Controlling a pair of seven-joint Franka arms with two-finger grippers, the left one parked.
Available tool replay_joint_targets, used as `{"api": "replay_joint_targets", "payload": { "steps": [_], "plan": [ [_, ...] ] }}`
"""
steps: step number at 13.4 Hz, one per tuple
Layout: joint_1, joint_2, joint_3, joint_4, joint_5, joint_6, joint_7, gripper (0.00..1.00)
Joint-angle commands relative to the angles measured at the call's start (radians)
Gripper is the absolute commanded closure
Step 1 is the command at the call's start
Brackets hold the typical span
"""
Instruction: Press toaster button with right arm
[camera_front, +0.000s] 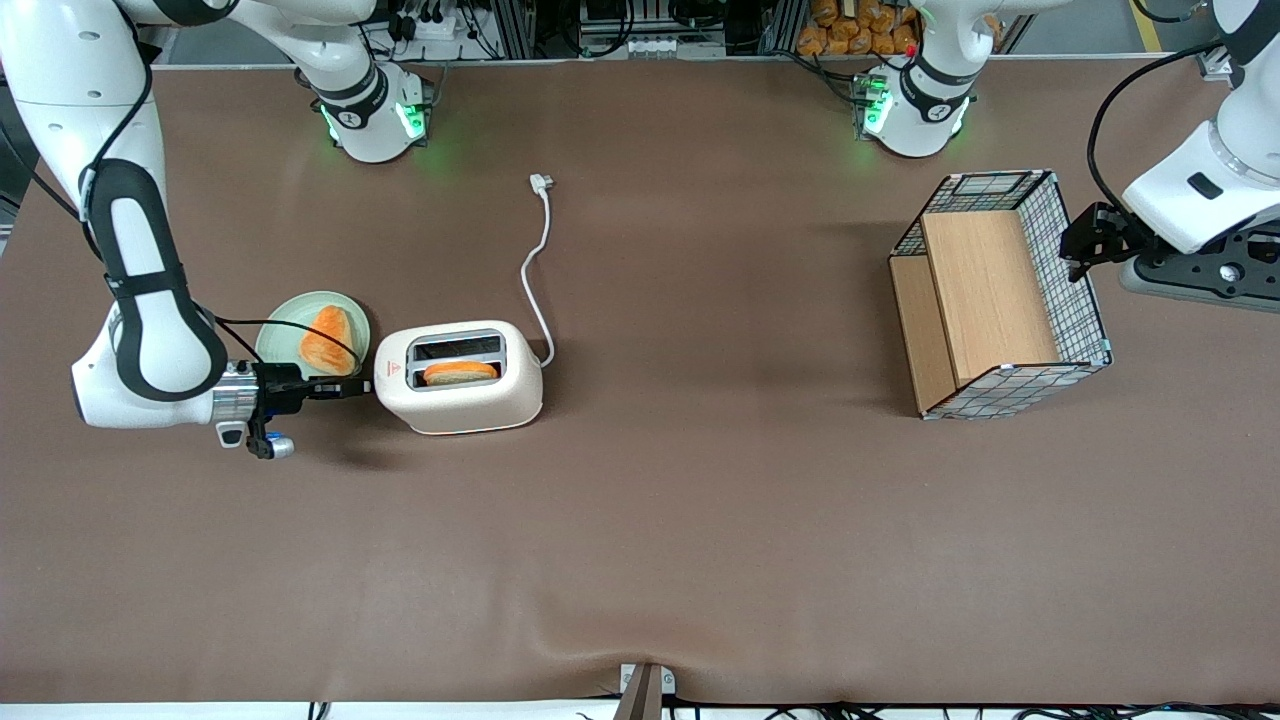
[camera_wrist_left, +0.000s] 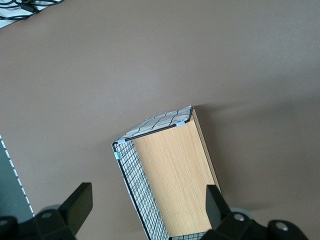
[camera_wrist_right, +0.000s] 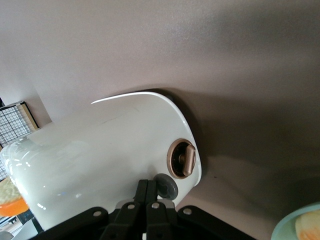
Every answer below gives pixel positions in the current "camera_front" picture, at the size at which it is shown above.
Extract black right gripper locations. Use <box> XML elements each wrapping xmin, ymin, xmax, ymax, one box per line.
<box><xmin>254</xmin><ymin>362</ymin><xmax>377</xmax><ymax>417</ymax></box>

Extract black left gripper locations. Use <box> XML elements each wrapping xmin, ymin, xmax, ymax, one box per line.
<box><xmin>1060</xmin><ymin>202</ymin><xmax>1153</xmax><ymax>284</ymax></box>

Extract cream two-slot toaster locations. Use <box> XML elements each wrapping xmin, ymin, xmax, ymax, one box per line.
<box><xmin>373</xmin><ymin>320</ymin><xmax>545</xmax><ymax>436</ymax></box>

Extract bread slice with orange crust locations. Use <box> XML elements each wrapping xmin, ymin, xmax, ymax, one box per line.
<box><xmin>299</xmin><ymin>305</ymin><xmax>359</xmax><ymax>377</ymax></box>
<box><xmin>423</xmin><ymin>360</ymin><xmax>499</xmax><ymax>387</ymax></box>

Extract pale green round plate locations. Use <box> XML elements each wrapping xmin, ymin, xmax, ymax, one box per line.
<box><xmin>255</xmin><ymin>291</ymin><xmax>372</xmax><ymax>379</ymax></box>

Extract light wooden shelf insert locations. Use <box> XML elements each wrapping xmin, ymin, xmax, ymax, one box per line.
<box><xmin>890</xmin><ymin>210</ymin><xmax>1063</xmax><ymax>416</ymax></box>

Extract bagged orange bread rolls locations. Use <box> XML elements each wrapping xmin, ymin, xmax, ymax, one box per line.
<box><xmin>797</xmin><ymin>0</ymin><xmax>921</xmax><ymax>58</ymax></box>

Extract white power strip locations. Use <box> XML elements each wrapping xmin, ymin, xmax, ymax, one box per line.
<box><xmin>385</xmin><ymin>0</ymin><xmax>463</xmax><ymax>43</ymax></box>

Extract black wire mesh basket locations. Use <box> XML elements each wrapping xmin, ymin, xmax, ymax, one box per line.
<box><xmin>889</xmin><ymin>170</ymin><xmax>1114</xmax><ymax>421</ymax></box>

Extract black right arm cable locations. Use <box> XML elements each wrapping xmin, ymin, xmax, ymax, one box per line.
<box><xmin>205</xmin><ymin>312</ymin><xmax>363</xmax><ymax>369</ymax></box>

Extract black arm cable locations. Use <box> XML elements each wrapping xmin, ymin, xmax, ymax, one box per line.
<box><xmin>205</xmin><ymin>312</ymin><xmax>363</xmax><ymax>369</ymax></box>
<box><xmin>1087</xmin><ymin>40</ymin><xmax>1226</xmax><ymax>213</ymax></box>

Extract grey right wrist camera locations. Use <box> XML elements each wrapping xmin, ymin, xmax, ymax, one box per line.
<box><xmin>216</xmin><ymin>420</ymin><xmax>297</xmax><ymax>461</ymax></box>

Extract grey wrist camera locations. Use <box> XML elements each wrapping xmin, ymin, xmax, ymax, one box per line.
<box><xmin>216</xmin><ymin>420</ymin><xmax>297</xmax><ymax>461</ymax></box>
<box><xmin>1118</xmin><ymin>228</ymin><xmax>1280</xmax><ymax>314</ymax></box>

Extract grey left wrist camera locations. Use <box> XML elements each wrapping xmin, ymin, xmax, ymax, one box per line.
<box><xmin>1118</xmin><ymin>228</ymin><xmax>1280</xmax><ymax>314</ymax></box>

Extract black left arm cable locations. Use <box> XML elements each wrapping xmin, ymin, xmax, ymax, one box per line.
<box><xmin>1087</xmin><ymin>40</ymin><xmax>1226</xmax><ymax>213</ymax></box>

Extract white toaster power cord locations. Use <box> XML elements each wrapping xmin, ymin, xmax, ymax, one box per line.
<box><xmin>520</xmin><ymin>173</ymin><xmax>557</xmax><ymax>369</ymax></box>

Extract aluminium frame profile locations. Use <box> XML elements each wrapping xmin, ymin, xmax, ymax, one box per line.
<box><xmin>480</xmin><ymin>0</ymin><xmax>563</xmax><ymax>59</ymax></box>

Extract metal table edge bracket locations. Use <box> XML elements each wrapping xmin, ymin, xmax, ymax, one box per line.
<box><xmin>618</xmin><ymin>662</ymin><xmax>677</xmax><ymax>720</ymax></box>

